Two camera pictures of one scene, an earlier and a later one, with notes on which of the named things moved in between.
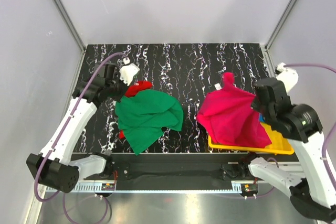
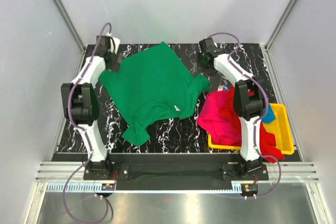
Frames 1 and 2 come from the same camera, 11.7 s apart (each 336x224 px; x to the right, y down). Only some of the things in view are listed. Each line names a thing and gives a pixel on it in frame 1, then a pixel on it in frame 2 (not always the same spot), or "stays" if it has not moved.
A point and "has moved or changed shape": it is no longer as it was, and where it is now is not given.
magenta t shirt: [227, 112] stays
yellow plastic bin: [280, 144] stays
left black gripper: [118, 98] → [114, 66]
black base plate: [178, 171] stays
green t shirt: [142, 116] has moved or changed shape
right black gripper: [254, 104] → [210, 71]
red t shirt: [132, 89] → [268, 140]
